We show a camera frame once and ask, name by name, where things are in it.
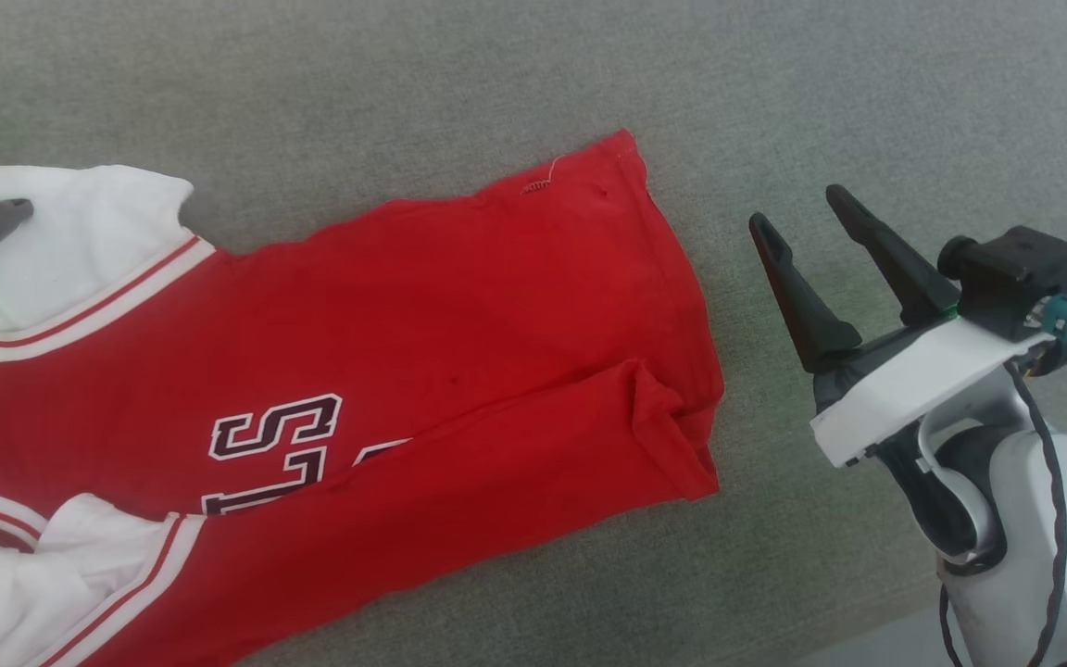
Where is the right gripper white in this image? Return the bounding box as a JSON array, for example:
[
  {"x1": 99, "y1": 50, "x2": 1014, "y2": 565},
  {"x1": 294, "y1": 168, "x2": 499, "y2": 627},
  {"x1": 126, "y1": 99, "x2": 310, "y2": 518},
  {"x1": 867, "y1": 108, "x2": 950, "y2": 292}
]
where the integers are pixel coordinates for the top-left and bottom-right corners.
[{"x1": 747, "y1": 182, "x2": 1055, "y2": 470}]

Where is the red white basketball jersey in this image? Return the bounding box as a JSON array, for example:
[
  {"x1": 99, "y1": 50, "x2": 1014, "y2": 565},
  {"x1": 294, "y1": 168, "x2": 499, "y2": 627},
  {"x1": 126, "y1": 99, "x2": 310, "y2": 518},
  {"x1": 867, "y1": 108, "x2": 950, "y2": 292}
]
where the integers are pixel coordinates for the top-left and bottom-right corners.
[{"x1": 0, "y1": 127, "x2": 727, "y2": 667}]

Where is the grey-green fabric sofa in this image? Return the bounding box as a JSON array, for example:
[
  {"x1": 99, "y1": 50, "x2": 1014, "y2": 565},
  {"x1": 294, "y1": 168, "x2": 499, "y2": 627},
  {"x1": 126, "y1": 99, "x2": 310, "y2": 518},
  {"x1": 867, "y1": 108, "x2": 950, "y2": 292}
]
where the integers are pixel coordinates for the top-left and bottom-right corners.
[{"x1": 0, "y1": 0, "x2": 1067, "y2": 667}]

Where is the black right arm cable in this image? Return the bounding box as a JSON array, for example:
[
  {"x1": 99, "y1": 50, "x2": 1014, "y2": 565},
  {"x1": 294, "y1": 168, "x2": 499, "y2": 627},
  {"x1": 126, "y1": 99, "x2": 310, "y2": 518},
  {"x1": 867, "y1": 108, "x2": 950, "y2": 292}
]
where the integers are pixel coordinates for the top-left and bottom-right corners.
[{"x1": 938, "y1": 359, "x2": 1067, "y2": 667}]

